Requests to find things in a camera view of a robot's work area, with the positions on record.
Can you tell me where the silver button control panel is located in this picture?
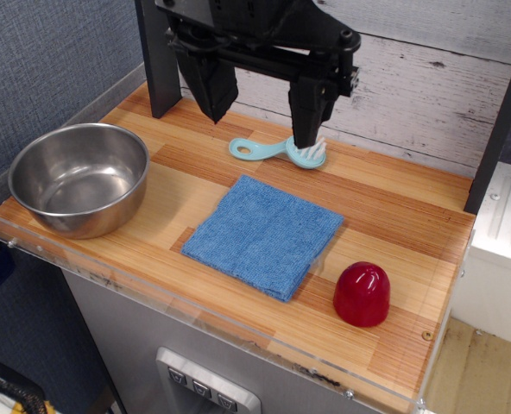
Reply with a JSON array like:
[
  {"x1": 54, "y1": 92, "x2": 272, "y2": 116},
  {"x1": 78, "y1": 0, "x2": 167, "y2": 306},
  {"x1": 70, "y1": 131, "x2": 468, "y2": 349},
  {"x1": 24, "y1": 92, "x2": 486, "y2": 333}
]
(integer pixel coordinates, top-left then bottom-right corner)
[{"x1": 155, "y1": 347, "x2": 262, "y2": 413}]

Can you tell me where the blue cloth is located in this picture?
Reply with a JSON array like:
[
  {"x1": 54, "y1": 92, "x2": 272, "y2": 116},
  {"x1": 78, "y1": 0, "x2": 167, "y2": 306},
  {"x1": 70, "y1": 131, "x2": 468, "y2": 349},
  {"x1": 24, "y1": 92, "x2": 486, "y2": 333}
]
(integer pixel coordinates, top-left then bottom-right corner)
[{"x1": 181, "y1": 175, "x2": 344, "y2": 302}]

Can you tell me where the light blue dish brush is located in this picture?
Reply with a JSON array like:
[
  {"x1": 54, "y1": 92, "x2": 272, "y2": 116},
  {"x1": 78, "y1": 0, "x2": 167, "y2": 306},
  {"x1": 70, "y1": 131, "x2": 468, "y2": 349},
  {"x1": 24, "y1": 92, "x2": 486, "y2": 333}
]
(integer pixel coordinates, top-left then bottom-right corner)
[{"x1": 229, "y1": 136, "x2": 326, "y2": 169}]

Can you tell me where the dark left frame post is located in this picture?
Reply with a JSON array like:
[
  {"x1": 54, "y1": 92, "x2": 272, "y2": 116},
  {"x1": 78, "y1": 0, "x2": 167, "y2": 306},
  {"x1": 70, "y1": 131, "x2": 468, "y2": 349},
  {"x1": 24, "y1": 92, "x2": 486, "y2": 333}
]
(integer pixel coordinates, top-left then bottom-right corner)
[{"x1": 135, "y1": 0, "x2": 182, "y2": 118}]

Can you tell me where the red plastic dome cup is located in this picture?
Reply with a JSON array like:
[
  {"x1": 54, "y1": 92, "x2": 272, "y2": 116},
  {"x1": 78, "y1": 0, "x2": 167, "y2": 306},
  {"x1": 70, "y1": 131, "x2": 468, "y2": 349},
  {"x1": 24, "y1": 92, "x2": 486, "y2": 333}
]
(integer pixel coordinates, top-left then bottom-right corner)
[{"x1": 333, "y1": 261, "x2": 390, "y2": 328}]

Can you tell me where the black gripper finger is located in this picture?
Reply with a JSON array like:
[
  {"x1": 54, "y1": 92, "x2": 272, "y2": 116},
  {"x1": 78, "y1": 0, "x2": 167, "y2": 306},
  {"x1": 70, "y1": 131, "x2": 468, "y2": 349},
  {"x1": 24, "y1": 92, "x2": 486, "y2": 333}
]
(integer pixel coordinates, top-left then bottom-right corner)
[
  {"x1": 175, "y1": 45, "x2": 238, "y2": 123},
  {"x1": 288, "y1": 78, "x2": 338, "y2": 149}
]

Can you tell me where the stainless steel bowl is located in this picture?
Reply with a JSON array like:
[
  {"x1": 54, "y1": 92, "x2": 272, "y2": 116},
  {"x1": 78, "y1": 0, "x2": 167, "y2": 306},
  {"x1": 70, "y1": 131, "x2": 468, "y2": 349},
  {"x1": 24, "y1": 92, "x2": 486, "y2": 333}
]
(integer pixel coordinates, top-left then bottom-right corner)
[{"x1": 8, "y1": 123, "x2": 150, "y2": 239}]

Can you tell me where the dark frame post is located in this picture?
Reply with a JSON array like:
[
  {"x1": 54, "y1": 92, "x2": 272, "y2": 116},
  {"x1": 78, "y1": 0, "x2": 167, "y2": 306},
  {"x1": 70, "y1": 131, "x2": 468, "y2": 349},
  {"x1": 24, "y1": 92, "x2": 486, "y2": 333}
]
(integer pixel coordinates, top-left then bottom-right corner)
[
  {"x1": 464, "y1": 79, "x2": 511, "y2": 215},
  {"x1": 135, "y1": 0, "x2": 182, "y2": 118}
]

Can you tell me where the white metal side cabinet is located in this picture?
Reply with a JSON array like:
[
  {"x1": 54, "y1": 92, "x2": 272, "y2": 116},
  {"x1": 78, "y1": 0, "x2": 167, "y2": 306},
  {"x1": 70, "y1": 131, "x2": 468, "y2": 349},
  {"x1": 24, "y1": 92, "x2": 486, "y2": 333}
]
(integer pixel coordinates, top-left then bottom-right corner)
[{"x1": 451, "y1": 162, "x2": 511, "y2": 342}]

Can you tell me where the clear acrylic edge guard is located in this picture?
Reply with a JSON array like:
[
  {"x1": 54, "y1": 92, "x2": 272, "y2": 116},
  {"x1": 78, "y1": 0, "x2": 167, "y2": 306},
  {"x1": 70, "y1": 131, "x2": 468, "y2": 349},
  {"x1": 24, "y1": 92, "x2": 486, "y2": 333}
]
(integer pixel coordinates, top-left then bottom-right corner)
[{"x1": 0, "y1": 203, "x2": 474, "y2": 413}]

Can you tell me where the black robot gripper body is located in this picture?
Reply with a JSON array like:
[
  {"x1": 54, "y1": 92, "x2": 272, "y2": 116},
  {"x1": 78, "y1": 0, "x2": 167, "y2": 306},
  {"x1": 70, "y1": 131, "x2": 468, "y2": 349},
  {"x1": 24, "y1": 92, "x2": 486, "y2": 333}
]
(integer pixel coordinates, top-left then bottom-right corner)
[{"x1": 155, "y1": 1, "x2": 361, "y2": 97}]

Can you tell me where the dark right frame post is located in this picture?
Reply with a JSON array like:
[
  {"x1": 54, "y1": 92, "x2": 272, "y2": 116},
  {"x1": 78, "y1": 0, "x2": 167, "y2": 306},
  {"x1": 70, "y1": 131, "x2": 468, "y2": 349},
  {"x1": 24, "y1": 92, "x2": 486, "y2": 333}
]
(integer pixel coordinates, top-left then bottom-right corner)
[{"x1": 464, "y1": 79, "x2": 511, "y2": 215}]

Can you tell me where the black yellow braided cable bundle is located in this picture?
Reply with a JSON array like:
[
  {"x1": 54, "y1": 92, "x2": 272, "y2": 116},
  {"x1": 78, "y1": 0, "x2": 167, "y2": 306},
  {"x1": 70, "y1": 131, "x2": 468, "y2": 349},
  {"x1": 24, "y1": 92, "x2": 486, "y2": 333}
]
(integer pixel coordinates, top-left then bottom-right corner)
[{"x1": 0, "y1": 373, "x2": 56, "y2": 414}]

